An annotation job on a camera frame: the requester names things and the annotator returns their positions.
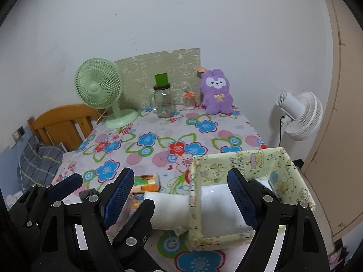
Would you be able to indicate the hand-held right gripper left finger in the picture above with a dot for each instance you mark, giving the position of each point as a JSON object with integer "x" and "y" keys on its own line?
{"x": 122, "y": 195}

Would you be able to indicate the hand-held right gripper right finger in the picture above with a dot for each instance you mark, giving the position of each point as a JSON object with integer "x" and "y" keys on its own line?
{"x": 242, "y": 201}

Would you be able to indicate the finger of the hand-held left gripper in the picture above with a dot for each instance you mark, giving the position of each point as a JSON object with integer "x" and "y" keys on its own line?
{"x": 141, "y": 221}
{"x": 68, "y": 184}

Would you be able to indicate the yellow cartoon print storage box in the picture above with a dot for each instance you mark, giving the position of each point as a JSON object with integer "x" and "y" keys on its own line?
{"x": 255, "y": 158}

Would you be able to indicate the dark grey cloth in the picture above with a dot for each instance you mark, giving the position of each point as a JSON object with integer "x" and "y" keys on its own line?
{"x": 85, "y": 195}

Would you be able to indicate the orange tissue pack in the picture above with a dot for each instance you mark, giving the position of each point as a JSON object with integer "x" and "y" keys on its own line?
{"x": 149, "y": 186}

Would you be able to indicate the grey plaid blanket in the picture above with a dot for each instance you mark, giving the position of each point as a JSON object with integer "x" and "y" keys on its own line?
{"x": 37, "y": 158}

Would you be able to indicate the wooden chair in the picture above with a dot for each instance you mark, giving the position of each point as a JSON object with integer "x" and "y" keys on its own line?
{"x": 61, "y": 119}

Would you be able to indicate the floral tablecloth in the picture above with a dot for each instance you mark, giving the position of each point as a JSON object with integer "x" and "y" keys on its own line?
{"x": 170, "y": 136}

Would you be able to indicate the glass jar green lid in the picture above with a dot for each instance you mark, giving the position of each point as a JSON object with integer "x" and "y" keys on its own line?
{"x": 164, "y": 104}

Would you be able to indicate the purple plush bunny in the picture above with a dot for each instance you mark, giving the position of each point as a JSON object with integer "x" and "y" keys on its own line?
{"x": 215, "y": 102}

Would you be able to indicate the green desk fan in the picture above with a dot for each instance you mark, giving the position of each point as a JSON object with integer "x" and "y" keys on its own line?
{"x": 97, "y": 85}

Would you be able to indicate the white standing fan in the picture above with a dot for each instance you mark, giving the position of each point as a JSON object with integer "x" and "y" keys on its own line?
{"x": 303, "y": 116}

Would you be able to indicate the beige door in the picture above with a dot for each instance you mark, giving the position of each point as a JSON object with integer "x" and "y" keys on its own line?
{"x": 340, "y": 147}

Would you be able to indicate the dark printed bag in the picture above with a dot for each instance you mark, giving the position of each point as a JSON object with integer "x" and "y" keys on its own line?
{"x": 339, "y": 257}

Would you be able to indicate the small jar orange lid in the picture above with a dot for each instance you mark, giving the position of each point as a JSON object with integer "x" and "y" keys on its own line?
{"x": 189, "y": 102}

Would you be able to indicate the green patterned board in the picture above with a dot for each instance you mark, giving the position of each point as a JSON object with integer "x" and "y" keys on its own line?
{"x": 170, "y": 65}

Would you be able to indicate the wall socket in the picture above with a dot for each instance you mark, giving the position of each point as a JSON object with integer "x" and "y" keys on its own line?
{"x": 19, "y": 132}

